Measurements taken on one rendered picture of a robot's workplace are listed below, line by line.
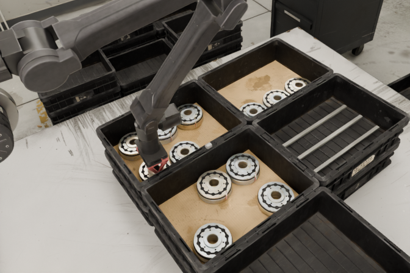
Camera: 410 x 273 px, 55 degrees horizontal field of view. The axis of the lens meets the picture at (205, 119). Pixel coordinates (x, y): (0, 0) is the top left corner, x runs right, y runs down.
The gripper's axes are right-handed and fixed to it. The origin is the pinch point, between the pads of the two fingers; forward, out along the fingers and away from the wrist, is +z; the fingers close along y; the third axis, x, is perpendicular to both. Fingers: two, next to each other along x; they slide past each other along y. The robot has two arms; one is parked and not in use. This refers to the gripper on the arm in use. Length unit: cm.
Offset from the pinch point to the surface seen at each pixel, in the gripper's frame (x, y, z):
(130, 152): 4.0, 11.0, 1.5
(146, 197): 7.4, -13.1, -5.9
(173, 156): -7.0, 1.8, 1.3
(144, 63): -37, 119, 50
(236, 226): -11.6, -28.3, 3.7
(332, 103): -68, -4, 3
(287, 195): -28.2, -29.1, 0.3
